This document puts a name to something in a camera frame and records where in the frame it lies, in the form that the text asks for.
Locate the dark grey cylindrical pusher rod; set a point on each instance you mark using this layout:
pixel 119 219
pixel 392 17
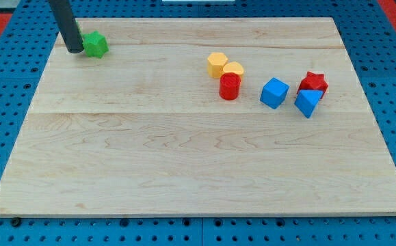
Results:
pixel 67 25

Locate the green star block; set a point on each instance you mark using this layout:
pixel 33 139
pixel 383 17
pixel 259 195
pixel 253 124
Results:
pixel 95 44

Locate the red star block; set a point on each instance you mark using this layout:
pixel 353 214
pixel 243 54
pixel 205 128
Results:
pixel 314 81

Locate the yellow hexagon block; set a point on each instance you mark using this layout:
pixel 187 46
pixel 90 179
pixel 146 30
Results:
pixel 215 64

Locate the yellow heart block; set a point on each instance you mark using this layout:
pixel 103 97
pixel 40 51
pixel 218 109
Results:
pixel 234 67

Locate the red cylinder block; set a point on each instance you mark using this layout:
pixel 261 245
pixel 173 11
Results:
pixel 229 86

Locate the blue cube block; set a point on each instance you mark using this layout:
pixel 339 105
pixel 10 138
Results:
pixel 274 93

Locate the blue triangle block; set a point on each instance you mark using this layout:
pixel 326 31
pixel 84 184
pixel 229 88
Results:
pixel 307 101

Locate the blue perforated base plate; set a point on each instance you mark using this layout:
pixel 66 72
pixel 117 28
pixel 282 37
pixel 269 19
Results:
pixel 26 43

